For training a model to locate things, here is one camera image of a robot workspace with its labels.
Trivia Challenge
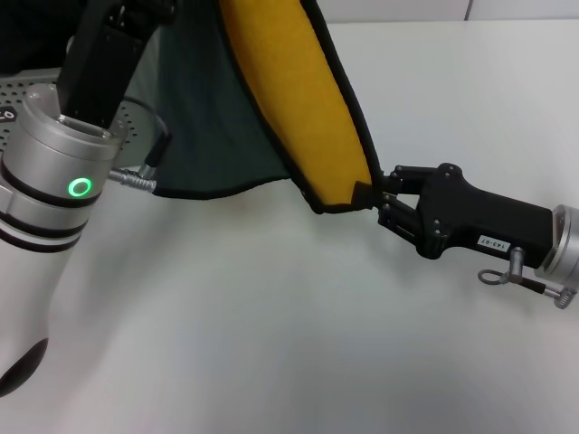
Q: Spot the yellow and dark green towel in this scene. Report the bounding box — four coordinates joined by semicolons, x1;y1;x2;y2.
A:
121;0;384;217

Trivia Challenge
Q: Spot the left arm connector cable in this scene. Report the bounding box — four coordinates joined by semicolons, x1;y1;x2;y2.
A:
108;96;173;196

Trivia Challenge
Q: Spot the grey-green perforated storage box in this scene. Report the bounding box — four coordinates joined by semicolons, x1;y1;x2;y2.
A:
0;33;169;169

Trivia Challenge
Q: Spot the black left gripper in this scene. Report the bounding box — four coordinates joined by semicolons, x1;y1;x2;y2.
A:
55;0;176;131

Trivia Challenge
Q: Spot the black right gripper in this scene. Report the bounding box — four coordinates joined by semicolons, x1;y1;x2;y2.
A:
377;161;565;269

